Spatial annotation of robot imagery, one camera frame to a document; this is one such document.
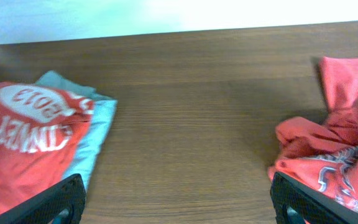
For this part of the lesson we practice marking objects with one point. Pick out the orange-red t-shirt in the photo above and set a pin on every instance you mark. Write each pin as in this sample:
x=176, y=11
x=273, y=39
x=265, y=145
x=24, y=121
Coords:
x=324, y=156

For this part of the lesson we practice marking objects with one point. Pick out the folded red printed t-shirt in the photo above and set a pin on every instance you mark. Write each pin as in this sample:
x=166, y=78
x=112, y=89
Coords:
x=40, y=129

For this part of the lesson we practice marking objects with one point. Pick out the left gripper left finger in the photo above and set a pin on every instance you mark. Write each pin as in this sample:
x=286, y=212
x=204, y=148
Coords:
x=64, y=201

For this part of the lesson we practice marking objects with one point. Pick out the folded light blue t-shirt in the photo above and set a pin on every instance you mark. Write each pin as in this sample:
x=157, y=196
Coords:
x=90, y=146

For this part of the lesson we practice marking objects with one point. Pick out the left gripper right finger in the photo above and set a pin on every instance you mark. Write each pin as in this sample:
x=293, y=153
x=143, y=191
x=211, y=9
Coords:
x=296, y=203

